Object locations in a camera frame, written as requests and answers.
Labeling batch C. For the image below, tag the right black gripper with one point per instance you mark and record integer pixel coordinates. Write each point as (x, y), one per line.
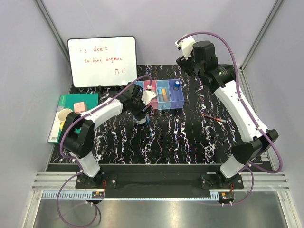
(184, 63)

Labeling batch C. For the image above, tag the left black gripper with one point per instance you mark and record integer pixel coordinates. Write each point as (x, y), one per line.
(140, 114)

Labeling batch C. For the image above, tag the blue white tape roll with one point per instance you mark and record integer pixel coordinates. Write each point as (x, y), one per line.
(140, 119)

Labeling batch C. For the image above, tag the light blue bin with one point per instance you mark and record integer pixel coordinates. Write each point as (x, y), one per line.
(140, 83)

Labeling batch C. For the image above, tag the blue white marker pen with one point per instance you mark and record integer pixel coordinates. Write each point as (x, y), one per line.
(160, 96)

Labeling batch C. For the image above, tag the orange highlighter pen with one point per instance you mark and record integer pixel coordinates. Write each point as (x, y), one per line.
(164, 94)

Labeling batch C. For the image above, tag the grey blue glue stick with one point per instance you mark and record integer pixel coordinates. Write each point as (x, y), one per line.
(176, 86)

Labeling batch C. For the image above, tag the teal blue bin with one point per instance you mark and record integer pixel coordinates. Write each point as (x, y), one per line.
(164, 84)

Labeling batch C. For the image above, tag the purple bin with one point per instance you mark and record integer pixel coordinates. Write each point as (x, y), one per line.
(177, 97)

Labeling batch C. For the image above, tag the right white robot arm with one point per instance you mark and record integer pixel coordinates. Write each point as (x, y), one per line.
(256, 137)

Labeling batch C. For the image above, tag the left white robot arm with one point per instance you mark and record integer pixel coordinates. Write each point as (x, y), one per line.
(77, 135)

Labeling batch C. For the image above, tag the thin blue pen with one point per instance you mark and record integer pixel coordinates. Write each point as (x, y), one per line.
(149, 125)

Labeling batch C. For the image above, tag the white dry-erase board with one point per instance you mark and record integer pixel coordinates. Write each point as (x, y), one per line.
(108, 61)

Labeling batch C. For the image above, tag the pink eraser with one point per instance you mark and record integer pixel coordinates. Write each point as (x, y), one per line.
(80, 107)

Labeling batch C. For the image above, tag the red pencil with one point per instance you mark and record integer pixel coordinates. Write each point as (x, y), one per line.
(214, 118)

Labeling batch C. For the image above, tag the green notebook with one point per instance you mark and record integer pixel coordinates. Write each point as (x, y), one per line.
(67, 101)

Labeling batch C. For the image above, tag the black marbled table mat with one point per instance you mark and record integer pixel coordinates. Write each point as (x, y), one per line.
(183, 137)

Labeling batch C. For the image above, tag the yellow cream mug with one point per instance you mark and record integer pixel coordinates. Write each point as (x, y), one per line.
(62, 116)

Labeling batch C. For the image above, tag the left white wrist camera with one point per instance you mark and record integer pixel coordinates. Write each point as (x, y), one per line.
(148, 95)

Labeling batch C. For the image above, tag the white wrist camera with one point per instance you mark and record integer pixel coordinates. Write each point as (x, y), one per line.
(186, 46)
(148, 95)

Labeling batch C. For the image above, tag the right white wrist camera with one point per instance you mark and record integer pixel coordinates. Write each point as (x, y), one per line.
(186, 46)

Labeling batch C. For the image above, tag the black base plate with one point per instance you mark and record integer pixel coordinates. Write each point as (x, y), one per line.
(139, 181)

